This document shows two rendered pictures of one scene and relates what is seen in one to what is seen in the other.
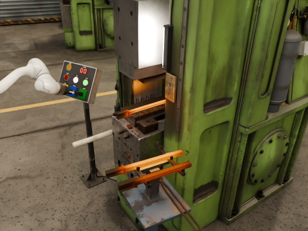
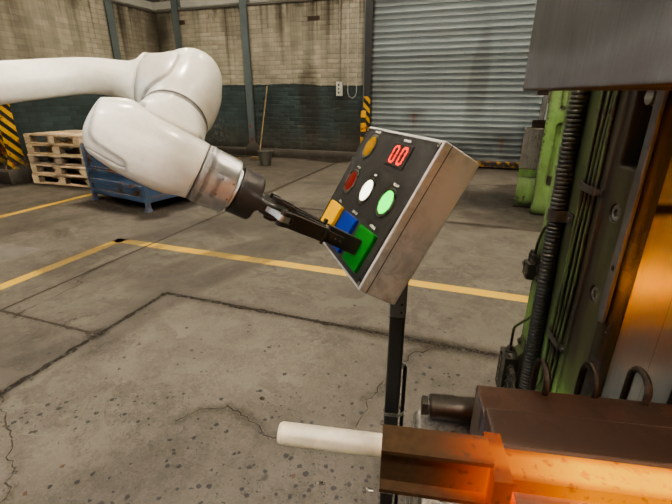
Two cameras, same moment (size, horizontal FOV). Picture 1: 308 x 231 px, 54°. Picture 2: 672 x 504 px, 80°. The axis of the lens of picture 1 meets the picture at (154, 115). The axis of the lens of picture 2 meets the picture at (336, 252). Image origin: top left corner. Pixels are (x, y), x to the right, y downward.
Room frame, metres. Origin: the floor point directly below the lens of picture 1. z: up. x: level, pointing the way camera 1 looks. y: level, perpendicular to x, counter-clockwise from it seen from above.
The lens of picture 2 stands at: (1.61, 0.11, 1.27)
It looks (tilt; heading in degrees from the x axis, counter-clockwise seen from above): 21 degrees down; 45
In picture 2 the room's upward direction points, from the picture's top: straight up
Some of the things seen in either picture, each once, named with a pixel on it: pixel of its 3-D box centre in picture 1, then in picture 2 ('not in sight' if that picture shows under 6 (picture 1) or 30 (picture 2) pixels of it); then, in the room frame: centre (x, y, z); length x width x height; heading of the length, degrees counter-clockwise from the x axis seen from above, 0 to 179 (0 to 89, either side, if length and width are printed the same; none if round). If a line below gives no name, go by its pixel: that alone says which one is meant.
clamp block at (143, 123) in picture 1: (148, 125); not in sight; (1.77, 0.04, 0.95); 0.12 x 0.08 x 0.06; 126
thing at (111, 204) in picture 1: (124, 212); not in sight; (1.86, 0.23, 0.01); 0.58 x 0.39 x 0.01; 36
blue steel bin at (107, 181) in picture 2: not in sight; (141, 171); (3.48, 5.51, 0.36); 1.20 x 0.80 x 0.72; 104
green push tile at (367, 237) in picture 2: (82, 94); (360, 249); (2.13, 0.56, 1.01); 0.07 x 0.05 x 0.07; 61
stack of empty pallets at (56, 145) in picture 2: not in sight; (80, 156); (3.29, 7.52, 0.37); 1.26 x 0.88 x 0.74; 116
